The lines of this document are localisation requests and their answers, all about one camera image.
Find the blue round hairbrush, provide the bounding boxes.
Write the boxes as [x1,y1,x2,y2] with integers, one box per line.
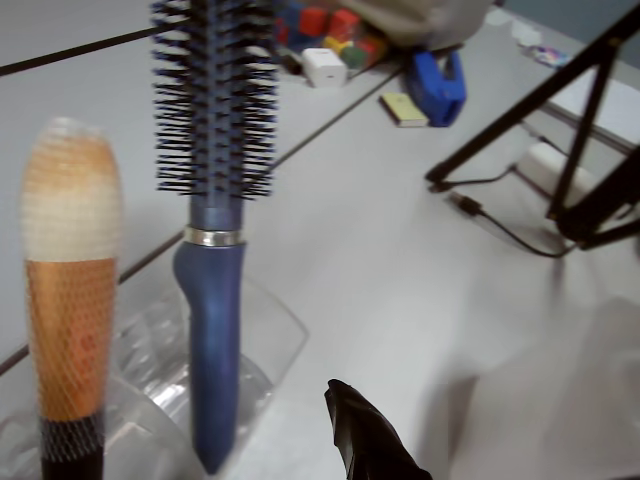
[151,0,280,476]

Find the black usb cable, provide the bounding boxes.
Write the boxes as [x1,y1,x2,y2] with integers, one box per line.
[447,164,576,260]

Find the white charger cube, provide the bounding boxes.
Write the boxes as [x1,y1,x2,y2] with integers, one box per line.
[301,47,349,90]

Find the small printed packet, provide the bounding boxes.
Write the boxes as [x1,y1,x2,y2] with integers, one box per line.
[519,42,571,66]

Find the gold makeup brush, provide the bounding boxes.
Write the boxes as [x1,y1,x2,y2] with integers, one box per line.
[18,117,125,480]

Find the red toy block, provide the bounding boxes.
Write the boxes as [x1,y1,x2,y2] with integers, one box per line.
[299,6,330,37]
[327,8,362,45]

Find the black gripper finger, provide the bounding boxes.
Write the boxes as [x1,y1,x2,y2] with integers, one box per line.
[323,378,434,480]

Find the white power adapter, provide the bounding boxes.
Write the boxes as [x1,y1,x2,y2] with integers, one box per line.
[517,141,599,201]

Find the black tripod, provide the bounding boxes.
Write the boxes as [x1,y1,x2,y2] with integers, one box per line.
[424,0,640,251]

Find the grey bag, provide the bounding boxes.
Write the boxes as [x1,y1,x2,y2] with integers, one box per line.
[337,0,489,50]

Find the green toy block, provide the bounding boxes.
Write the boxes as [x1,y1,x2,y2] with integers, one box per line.
[341,44,366,70]

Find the yellow notepad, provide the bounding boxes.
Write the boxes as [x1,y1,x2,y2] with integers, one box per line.
[378,91,431,129]

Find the clear acrylic organizer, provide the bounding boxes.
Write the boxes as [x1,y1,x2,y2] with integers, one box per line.
[0,277,310,480]

